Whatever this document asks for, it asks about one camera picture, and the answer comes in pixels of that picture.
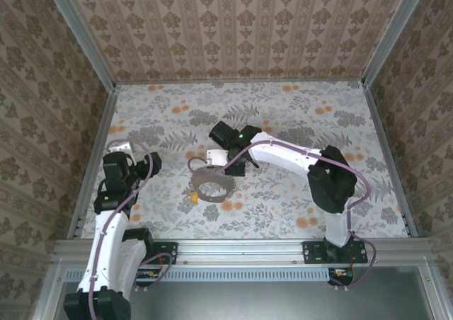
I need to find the brown strap keyring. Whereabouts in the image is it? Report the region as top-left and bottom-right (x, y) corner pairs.
(190, 169), (237, 205)

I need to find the grey metal panel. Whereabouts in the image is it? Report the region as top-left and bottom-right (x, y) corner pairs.
(56, 266), (435, 320)

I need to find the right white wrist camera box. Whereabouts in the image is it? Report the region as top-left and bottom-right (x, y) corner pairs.
(205, 149), (229, 167)

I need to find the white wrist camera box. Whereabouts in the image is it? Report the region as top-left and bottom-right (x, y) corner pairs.
(205, 149), (229, 167)
(108, 141), (134, 156)

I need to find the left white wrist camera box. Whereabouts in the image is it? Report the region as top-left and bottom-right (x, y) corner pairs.
(108, 141), (134, 156)

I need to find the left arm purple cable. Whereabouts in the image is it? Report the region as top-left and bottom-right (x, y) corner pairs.
(88, 139), (174, 320)

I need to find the aluminium table side rail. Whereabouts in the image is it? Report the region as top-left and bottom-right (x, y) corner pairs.
(363, 85), (418, 238)
(67, 86), (120, 239)

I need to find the aluminium table back rail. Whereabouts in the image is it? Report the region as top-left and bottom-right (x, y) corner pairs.
(115, 77), (365, 86)

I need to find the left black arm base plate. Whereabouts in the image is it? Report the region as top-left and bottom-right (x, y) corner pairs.
(141, 241), (178, 265)

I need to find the aluminium mounting rail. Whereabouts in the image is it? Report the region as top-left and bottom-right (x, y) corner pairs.
(52, 238), (436, 268)

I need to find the aluminium upright frame post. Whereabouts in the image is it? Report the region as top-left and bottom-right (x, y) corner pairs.
(40, 0), (117, 91)
(360, 0), (431, 87)

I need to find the grey slotted cable duct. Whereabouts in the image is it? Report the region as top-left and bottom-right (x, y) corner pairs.
(65, 267), (355, 282)

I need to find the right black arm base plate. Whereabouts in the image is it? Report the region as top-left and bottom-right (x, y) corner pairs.
(302, 241), (369, 264)

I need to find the black cable junction box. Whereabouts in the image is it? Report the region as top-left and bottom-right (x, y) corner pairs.
(328, 267), (355, 286)

